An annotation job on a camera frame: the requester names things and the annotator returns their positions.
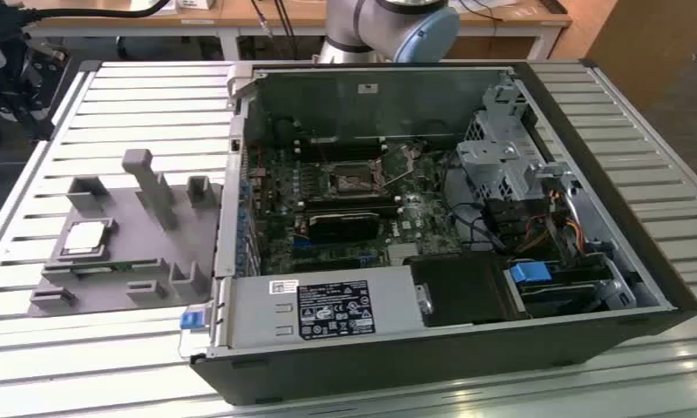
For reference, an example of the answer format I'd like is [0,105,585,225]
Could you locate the silver CPU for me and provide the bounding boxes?
[58,219,114,259]

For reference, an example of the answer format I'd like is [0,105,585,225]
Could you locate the CPU socket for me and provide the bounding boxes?
[321,161,385,198]

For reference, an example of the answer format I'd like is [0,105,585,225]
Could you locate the grey parts rack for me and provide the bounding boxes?
[26,148,226,320]

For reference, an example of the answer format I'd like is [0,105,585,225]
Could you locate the green RAM stick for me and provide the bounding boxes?
[70,260,165,274]

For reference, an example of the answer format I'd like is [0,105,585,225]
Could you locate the black RAM slots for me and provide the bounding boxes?
[296,136,385,163]
[304,196,398,215]

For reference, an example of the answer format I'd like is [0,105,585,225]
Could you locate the blue case latch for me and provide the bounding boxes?
[180,306,209,332]

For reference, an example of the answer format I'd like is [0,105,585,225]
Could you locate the black graphics card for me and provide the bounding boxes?
[308,212,380,246]

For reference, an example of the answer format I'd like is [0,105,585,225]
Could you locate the metal socket cover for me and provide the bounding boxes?
[381,139,426,180]

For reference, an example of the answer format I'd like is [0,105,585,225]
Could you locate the grey power supply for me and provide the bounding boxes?
[208,268,426,354]

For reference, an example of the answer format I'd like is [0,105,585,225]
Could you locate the green motherboard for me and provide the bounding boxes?
[244,138,466,276]

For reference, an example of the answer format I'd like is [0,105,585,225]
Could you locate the silver chipset heatsink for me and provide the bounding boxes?
[385,243,424,263]

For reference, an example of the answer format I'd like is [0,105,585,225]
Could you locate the silver drive cage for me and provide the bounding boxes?
[456,84,576,202]

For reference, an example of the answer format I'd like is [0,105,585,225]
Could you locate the wooden desk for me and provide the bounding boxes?
[17,0,574,62]

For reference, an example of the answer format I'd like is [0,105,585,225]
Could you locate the black plastic shroud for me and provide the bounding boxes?
[408,254,529,328]

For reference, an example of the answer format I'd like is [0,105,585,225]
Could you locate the black open PC case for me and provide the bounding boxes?
[177,59,697,407]

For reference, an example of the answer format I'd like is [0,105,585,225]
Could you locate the blue disk carrier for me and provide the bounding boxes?
[506,260,554,287]

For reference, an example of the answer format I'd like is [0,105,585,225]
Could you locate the wooden cabinet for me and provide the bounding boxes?
[580,0,697,113]

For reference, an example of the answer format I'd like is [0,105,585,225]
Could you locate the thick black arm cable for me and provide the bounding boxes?
[9,0,173,20]

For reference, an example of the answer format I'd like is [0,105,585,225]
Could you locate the black wire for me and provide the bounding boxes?
[448,200,510,256]

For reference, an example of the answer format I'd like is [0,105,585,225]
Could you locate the coloured wire bundle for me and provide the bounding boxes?
[516,187,589,258]

